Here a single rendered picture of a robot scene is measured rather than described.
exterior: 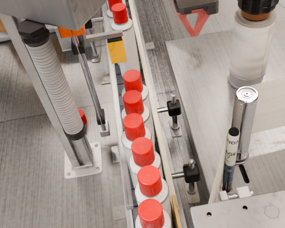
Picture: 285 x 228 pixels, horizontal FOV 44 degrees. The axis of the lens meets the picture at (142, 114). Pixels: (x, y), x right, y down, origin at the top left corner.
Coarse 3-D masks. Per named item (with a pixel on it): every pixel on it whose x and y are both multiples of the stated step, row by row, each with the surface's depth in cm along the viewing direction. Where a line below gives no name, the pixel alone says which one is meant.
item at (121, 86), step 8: (128, 8) 114; (136, 40) 103; (120, 72) 95; (120, 80) 93; (144, 80) 92; (120, 88) 91; (120, 96) 89; (120, 104) 87; (128, 168) 75; (136, 200) 70; (136, 208) 69; (136, 216) 68
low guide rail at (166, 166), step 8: (128, 0) 111; (136, 24) 102; (136, 32) 100; (144, 56) 93; (144, 64) 91; (144, 72) 89; (152, 96) 83; (152, 104) 81; (152, 112) 80; (160, 128) 76; (160, 136) 75; (160, 144) 74; (160, 152) 73; (168, 168) 70; (168, 176) 69; (168, 184) 68; (176, 200) 65
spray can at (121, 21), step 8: (112, 8) 78; (120, 8) 78; (120, 16) 78; (112, 24) 81; (120, 24) 80; (128, 24) 80; (128, 32) 81; (128, 40) 82; (128, 48) 84; (136, 48) 86; (128, 56) 86; (136, 56) 87; (120, 64) 89; (128, 64) 88; (136, 64) 89
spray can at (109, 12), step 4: (108, 0) 82; (112, 0) 81; (116, 0) 81; (120, 0) 82; (112, 4) 82; (108, 12) 85; (108, 16) 84; (112, 16) 84; (128, 16) 86; (108, 20) 86; (112, 20) 84
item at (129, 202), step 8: (104, 8) 101; (104, 16) 98; (104, 24) 96; (112, 64) 85; (112, 72) 83; (112, 80) 81; (112, 88) 79; (120, 112) 75; (120, 120) 73; (120, 128) 72; (120, 136) 70; (120, 144) 69; (120, 152) 68; (120, 160) 67; (128, 176) 64; (128, 184) 63; (128, 192) 62; (128, 200) 61; (128, 208) 61
